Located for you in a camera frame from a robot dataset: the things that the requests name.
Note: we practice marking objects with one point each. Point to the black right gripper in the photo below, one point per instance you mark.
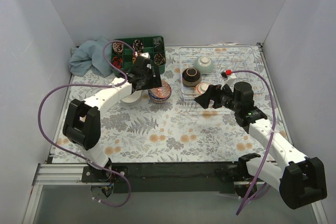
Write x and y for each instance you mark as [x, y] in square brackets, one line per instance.
[217, 97]

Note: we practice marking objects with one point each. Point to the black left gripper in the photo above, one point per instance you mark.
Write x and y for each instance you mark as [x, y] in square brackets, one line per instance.
[153, 77]

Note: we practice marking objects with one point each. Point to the red diamond pattern bowl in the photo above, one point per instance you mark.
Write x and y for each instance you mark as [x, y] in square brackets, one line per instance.
[164, 91]

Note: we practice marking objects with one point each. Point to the plain white bowl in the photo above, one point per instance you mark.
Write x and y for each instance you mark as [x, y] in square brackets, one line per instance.
[132, 99]

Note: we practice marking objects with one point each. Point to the blue triangle pattern bowl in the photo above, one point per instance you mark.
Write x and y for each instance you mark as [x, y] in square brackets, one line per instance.
[159, 100]

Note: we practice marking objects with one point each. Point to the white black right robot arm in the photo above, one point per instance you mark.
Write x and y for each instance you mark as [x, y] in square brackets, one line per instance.
[299, 179]

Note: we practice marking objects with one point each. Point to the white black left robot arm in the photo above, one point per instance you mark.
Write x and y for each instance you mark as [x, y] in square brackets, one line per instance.
[82, 125]

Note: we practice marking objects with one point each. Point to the brown floral rolled band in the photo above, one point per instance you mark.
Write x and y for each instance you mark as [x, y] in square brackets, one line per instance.
[159, 59]

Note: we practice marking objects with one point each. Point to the black gold bowl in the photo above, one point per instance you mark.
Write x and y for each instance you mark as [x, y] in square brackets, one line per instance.
[191, 77]

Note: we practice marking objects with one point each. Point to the pale green bowl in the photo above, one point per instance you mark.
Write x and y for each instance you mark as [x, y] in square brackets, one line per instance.
[204, 64]

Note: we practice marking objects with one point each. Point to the black white rolled band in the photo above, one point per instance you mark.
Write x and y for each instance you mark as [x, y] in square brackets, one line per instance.
[138, 46]

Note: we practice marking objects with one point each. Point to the grey folded item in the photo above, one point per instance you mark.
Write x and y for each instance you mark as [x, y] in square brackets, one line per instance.
[158, 44]

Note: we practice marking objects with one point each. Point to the orange black rolled band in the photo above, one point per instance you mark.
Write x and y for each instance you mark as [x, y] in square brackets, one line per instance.
[117, 61]

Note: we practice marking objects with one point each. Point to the green compartment organizer tray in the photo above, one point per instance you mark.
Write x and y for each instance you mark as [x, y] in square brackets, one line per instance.
[128, 56]

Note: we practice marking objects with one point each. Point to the pink black rolled band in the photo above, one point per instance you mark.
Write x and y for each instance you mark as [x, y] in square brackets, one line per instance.
[117, 48]

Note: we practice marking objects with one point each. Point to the light blue denim cloth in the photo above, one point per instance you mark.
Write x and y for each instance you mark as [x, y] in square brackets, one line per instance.
[89, 56]

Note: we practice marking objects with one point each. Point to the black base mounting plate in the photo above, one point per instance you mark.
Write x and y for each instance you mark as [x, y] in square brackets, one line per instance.
[182, 177]

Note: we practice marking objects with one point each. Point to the white orange ring bowl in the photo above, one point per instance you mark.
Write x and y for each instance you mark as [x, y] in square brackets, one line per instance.
[201, 87]

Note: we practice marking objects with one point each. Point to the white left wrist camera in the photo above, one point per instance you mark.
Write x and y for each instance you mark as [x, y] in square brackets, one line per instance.
[145, 56]

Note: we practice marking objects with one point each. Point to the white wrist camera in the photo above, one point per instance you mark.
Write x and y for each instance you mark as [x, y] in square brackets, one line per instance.
[228, 77]
[145, 56]

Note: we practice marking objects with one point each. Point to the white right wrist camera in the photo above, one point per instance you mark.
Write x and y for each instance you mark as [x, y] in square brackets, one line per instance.
[228, 77]

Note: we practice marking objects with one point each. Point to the white wire dish rack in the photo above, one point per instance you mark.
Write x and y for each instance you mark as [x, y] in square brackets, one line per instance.
[239, 57]

